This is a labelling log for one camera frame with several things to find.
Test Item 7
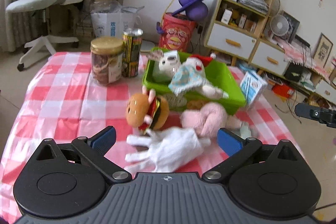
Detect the purple saturn ball toy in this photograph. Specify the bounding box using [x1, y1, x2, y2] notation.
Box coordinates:
[172, 0, 209, 22]

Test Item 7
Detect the green plastic bin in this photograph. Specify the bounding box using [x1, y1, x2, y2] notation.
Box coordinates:
[142, 48, 245, 115]

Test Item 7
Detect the small white desk fan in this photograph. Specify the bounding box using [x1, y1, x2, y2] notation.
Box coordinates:
[269, 14, 289, 39]

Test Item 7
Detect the santa hat plush doll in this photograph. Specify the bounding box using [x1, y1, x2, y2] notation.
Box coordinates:
[168, 55, 229, 100]

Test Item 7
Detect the pink fluffy plush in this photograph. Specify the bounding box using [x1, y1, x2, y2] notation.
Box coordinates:
[180, 102, 243, 138]

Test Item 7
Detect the gold lid cookie jar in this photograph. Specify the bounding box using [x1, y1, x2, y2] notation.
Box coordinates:
[90, 36, 123, 85]

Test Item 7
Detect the hamburger plush toy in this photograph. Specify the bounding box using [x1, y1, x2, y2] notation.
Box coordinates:
[125, 86, 170, 132]

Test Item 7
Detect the white cardboard box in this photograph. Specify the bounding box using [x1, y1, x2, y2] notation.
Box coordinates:
[91, 0, 144, 39]

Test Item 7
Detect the grey green cloth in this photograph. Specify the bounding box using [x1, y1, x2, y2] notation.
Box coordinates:
[239, 122, 254, 139]

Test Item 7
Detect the wooden shelf cabinet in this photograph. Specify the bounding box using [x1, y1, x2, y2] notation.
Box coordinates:
[203, 0, 289, 77]

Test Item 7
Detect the blue white milk carton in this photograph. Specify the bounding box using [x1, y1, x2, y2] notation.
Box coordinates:
[240, 71, 268, 109]

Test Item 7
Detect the red chips bucket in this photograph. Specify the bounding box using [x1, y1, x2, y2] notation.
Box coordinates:
[157, 12, 197, 52]

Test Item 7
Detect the black yellow tin can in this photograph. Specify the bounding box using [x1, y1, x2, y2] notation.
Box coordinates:
[122, 28, 143, 78]

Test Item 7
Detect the white reindeer plush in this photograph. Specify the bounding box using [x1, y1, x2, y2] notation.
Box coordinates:
[148, 49, 181, 82]

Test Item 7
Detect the framed picture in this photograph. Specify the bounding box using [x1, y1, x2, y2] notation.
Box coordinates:
[313, 33, 333, 68]

